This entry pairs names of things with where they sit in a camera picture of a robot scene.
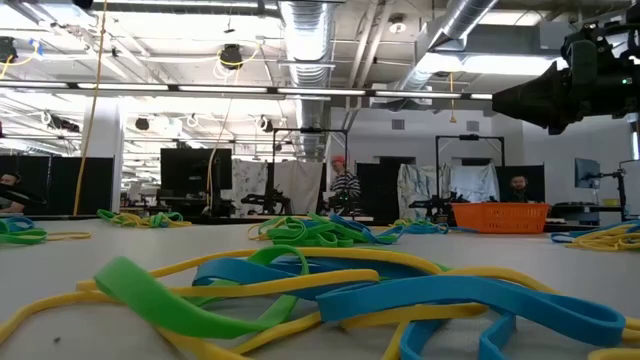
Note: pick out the small monitor on arm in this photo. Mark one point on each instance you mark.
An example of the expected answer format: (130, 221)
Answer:
(586, 172)

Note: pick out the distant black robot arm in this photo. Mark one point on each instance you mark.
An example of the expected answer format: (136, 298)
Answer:
(435, 205)
(270, 200)

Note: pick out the black partition panel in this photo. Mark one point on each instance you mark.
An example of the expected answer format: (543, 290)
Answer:
(380, 190)
(35, 170)
(537, 182)
(90, 185)

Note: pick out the person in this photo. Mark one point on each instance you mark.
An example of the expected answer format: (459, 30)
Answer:
(345, 185)
(519, 187)
(10, 192)

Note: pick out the dark background desk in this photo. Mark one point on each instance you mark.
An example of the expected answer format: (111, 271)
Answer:
(575, 212)

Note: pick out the white panel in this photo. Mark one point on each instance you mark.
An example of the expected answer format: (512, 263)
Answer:
(632, 180)

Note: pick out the orange plastic basket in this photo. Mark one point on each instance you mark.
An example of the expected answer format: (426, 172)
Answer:
(500, 217)

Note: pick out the patterned white cloth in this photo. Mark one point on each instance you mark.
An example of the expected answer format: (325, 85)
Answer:
(415, 187)
(250, 185)

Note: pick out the long ceiling light strip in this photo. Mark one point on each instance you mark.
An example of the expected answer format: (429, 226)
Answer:
(320, 91)

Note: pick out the black computer monitor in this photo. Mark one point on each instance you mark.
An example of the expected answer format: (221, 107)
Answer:
(190, 172)

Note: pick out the cluttered background desk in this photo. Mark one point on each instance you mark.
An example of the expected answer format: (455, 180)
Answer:
(150, 205)

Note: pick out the black metal station frame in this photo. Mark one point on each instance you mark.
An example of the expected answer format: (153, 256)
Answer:
(310, 130)
(470, 137)

